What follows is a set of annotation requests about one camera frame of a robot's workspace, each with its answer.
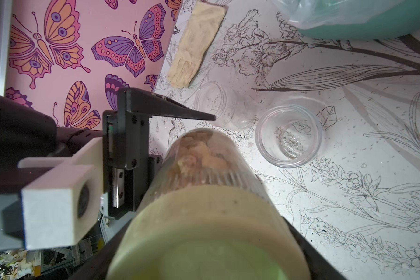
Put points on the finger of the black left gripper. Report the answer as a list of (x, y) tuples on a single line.
[(128, 167)]

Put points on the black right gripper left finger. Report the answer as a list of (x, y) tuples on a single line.
[(96, 267)]

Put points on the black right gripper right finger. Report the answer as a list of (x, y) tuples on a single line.
[(320, 268)]

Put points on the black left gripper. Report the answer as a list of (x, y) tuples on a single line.
[(26, 133)]

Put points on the green lid peanut jar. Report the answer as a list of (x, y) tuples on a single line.
[(206, 216)]

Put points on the brown lid peanut jar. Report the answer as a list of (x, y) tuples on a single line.
[(288, 136)]

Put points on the clear peanut jar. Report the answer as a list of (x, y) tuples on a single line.
[(232, 109)]

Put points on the beige work glove left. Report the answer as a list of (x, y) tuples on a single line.
[(199, 33)]

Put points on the clear plastic bin liner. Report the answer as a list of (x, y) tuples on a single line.
[(309, 14)]

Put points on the mint green trash bin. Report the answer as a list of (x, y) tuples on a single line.
[(401, 20)]

